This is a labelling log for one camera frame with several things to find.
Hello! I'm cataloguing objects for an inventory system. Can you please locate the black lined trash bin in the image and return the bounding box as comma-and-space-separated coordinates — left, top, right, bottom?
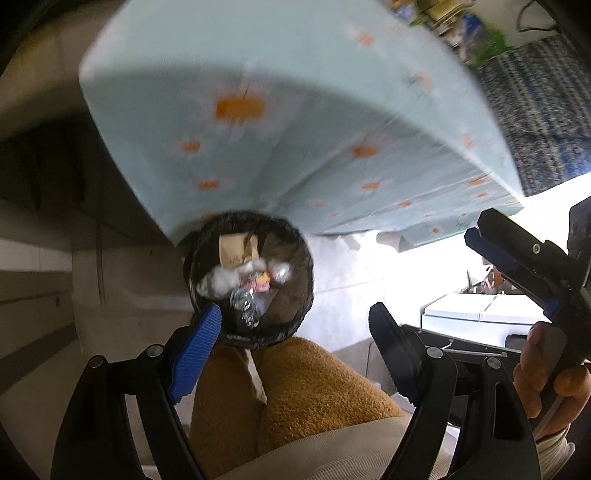
183, 212, 314, 350

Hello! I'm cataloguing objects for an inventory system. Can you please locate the daisy print blue tablecloth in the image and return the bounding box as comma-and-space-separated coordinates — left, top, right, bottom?
79, 1, 524, 249

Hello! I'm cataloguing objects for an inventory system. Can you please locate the white tissue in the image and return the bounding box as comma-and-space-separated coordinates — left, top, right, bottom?
197, 265, 242, 300

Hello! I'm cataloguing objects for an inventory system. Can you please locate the person's right hand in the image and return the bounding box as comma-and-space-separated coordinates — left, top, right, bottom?
513, 322, 590, 440

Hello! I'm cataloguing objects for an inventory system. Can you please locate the orange fuzzy trousers leg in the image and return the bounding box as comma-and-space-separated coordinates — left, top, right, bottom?
189, 337, 404, 479

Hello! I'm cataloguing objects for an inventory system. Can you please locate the red white wrapper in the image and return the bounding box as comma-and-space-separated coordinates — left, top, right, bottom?
242, 271, 271, 292

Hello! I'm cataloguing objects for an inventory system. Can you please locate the silver foil wrapper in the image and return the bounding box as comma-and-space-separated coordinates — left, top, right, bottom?
229, 287, 269, 329

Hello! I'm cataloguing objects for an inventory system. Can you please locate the blue patterned cloth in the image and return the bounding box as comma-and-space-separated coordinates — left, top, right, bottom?
476, 35, 590, 197

